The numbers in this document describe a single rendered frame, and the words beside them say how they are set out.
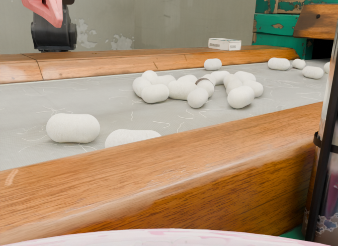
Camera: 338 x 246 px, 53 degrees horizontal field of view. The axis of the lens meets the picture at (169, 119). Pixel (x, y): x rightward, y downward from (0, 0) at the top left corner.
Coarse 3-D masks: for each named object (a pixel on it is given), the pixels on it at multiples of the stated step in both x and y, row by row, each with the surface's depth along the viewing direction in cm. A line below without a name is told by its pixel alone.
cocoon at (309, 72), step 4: (304, 68) 54; (308, 68) 53; (312, 68) 53; (316, 68) 52; (320, 68) 52; (304, 72) 54; (308, 72) 53; (312, 72) 53; (316, 72) 52; (320, 72) 52; (308, 76) 53; (312, 76) 53; (316, 76) 52; (320, 76) 52
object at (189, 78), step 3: (186, 75) 40; (189, 75) 40; (192, 75) 41; (180, 78) 39; (183, 78) 39; (186, 78) 39; (189, 78) 39; (192, 78) 40; (195, 78) 41; (186, 81) 39; (189, 81) 39; (192, 81) 40; (195, 81) 40
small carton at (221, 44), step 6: (210, 42) 71; (216, 42) 69; (222, 42) 68; (228, 42) 67; (234, 42) 67; (240, 42) 68; (216, 48) 70; (222, 48) 68; (228, 48) 67; (234, 48) 68
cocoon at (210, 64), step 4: (208, 60) 57; (212, 60) 57; (216, 60) 58; (204, 64) 57; (208, 64) 57; (212, 64) 57; (216, 64) 57; (220, 64) 58; (208, 68) 57; (212, 68) 57; (216, 68) 58
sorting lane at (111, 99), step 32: (256, 64) 68; (320, 64) 71; (0, 96) 36; (32, 96) 37; (64, 96) 37; (96, 96) 38; (128, 96) 38; (224, 96) 40; (288, 96) 41; (320, 96) 41; (0, 128) 26; (32, 128) 27; (128, 128) 27; (160, 128) 28; (192, 128) 28; (0, 160) 21; (32, 160) 21
